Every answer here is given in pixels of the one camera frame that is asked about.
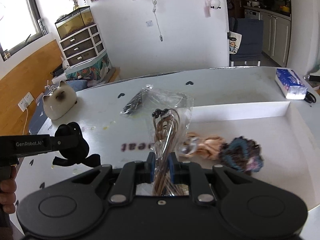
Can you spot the person's left hand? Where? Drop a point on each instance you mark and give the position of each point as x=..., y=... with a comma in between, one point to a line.
x=7, y=195

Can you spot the blue tissue pack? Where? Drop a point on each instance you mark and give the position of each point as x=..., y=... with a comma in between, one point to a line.
x=291, y=82

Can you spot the dark blue bedding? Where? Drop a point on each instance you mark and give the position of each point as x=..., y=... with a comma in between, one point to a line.
x=40, y=120

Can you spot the dark blue sofa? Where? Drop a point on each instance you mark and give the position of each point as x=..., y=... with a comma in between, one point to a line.
x=250, y=40

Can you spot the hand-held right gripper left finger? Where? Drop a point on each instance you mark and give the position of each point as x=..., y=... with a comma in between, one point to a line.
x=150, y=167

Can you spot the black scrunchie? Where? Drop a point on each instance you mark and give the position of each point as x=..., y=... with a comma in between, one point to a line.
x=75, y=155

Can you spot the dark purple scrunchie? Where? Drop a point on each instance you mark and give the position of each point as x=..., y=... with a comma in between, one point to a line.
x=241, y=153

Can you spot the dark shiny packet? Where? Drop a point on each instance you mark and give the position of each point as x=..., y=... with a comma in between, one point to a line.
x=133, y=103

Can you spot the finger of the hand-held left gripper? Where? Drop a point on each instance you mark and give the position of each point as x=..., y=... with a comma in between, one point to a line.
x=63, y=142

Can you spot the colourful patterned storage box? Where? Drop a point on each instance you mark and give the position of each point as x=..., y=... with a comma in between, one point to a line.
x=92, y=70

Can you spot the ceramic cat figure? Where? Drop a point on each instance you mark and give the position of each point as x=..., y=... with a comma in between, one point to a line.
x=60, y=102

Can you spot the white tote bag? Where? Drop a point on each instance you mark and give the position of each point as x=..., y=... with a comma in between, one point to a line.
x=235, y=43

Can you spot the yellow pot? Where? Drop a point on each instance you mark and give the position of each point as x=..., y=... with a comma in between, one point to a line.
x=285, y=8

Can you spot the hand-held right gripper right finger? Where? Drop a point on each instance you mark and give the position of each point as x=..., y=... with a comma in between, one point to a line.
x=173, y=167

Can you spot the glass fish tank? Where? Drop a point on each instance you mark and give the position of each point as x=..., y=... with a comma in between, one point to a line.
x=73, y=22

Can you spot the white wall plate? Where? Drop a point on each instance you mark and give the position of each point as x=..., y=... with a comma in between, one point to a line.
x=149, y=23

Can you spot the grey kitchen base cabinets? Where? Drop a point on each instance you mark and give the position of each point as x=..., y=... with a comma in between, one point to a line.
x=276, y=37

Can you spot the white hanging plush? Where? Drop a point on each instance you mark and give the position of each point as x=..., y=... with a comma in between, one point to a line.
x=215, y=3

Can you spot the white plastic drawer unit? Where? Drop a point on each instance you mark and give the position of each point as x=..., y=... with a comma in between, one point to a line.
x=82, y=47

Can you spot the white wall socket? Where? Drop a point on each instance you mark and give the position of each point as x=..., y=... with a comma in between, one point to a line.
x=25, y=101

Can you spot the silver dishwasher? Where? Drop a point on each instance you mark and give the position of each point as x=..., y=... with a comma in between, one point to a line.
x=251, y=14

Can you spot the beige scrunchie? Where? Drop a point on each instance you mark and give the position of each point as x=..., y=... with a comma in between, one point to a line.
x=207, y=146

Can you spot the window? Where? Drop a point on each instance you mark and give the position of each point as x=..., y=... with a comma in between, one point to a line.
x=17, y=22

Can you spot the black scissors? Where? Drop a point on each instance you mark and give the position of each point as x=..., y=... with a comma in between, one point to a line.
x=310, y=97

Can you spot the white shallow box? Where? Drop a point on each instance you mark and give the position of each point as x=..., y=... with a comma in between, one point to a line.
x=250, y=120

